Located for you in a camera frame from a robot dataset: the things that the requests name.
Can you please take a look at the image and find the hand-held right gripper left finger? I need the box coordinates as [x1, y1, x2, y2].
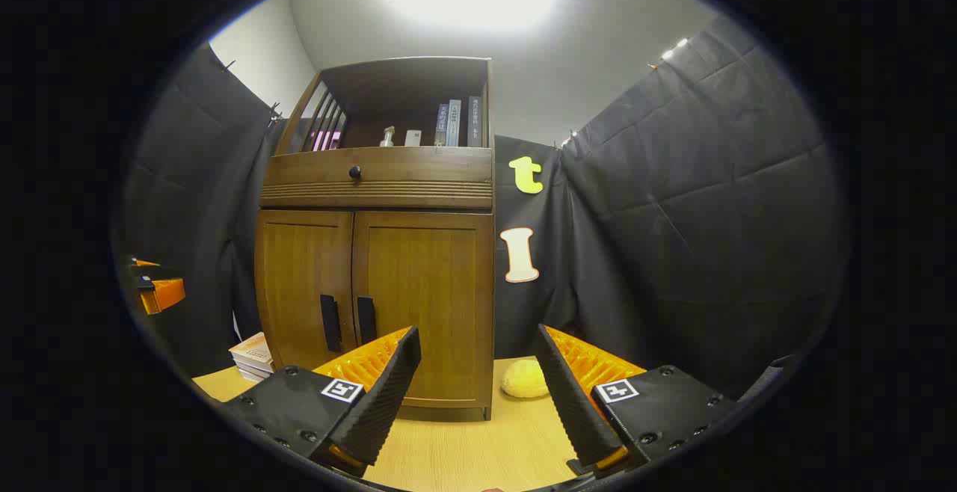
[217, 325, 422, 478]

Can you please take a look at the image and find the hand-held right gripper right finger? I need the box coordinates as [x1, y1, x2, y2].
[535, 324, 741, 476]

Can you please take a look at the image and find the black door handle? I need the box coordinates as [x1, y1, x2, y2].
[320, 295, 343, 353]
[356, 296, 378, 345]

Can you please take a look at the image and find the wooden shoe cabinet door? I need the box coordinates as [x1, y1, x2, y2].
[256, 210, 355, 369]
[351, 212, 494, 409]

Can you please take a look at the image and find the wooden double-door shoe cabinet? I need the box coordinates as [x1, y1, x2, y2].
[254, 56, 496, 422]

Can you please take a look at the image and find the yellow fluffy ball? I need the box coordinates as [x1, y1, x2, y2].
[501, 359, 552, 399]

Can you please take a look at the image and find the wooden drawer with black knob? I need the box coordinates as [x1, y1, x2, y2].
[263, 147, 493, 186]

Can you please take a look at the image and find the black backdrop cloth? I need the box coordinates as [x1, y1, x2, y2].
[112, 13, 849, 403]

